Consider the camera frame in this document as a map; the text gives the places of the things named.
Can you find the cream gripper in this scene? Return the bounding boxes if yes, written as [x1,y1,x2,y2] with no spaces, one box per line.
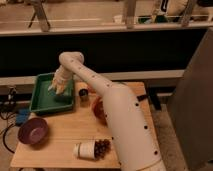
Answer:
[50,69,72,94]

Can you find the green plastic tray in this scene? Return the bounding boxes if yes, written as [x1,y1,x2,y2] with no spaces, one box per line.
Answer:
[29,73,75,116]

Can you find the teal green sponge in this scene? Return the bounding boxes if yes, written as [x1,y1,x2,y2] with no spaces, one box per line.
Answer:
[54,93,70,103]

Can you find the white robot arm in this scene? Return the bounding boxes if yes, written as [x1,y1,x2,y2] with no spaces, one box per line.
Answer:
[50,52,166,171]

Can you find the orange bowl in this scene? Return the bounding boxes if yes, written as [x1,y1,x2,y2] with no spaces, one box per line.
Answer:
[92,97,106,125]

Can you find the blue box on floor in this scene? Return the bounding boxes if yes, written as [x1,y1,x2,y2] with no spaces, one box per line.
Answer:
[15,108,30,126]

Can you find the purple bowl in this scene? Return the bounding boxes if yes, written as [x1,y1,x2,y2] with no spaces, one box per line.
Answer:
[18,118,49,145]

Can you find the white cylinder can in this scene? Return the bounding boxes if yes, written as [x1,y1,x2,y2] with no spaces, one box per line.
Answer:
[73,141,95,159]

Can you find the dark grape bunch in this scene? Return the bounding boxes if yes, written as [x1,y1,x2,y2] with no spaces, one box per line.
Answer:
[94,139,111,159]

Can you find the black cables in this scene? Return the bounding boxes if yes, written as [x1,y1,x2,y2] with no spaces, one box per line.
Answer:
[0,99,19,154]

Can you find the black handled tool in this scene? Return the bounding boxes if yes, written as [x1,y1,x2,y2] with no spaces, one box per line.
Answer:
[137,95,148,102]

